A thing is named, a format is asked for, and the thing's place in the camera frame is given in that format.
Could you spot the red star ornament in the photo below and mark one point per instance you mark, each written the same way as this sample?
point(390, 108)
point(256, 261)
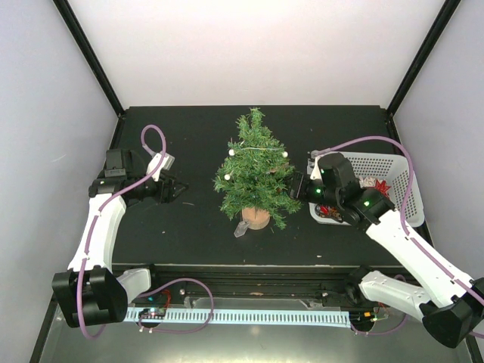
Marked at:
point(383, 187)

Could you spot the white perforated plastic basket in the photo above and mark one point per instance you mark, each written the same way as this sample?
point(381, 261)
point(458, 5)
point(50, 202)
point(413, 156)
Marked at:
point(368, 167)

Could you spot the right black frame post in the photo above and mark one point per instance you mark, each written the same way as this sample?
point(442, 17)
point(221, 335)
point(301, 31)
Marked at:
point(429, 42)

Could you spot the small green christmas tree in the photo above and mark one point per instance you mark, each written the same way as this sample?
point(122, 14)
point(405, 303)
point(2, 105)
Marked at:
point(255, 172)

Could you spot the white slotted cable duct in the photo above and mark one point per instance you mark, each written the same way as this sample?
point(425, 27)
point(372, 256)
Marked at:
point(153, 315)

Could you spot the wooden tree base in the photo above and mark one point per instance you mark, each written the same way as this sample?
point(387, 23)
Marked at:
point(256, 218)

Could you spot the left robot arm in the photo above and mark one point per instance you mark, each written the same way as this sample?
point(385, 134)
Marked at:
point(88, 293)

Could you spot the black frame post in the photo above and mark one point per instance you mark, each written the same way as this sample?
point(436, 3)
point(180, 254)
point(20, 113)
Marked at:
point(77, 32)
point(429, 42)

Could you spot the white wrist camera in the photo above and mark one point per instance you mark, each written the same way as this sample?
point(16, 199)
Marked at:
point(159, 164)
point(312, 168)

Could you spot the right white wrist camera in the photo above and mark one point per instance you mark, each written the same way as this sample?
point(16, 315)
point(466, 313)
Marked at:
point(312, 168)

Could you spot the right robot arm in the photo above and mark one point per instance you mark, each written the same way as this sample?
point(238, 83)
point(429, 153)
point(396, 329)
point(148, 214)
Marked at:
point(447, 301)

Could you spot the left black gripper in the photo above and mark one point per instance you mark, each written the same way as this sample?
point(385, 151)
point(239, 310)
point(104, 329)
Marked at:
point(168, 196)

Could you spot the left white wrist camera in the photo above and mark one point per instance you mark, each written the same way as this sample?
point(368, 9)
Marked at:
point(159, 164)

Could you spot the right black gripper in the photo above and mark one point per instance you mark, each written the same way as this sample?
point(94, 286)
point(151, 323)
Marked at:
point(297, 190)

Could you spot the left black frame post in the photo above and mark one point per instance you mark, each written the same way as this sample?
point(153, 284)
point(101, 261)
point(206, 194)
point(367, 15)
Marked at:
point(77, 32)

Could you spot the clear battery box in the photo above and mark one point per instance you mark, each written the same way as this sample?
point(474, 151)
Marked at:
point(241, 228)

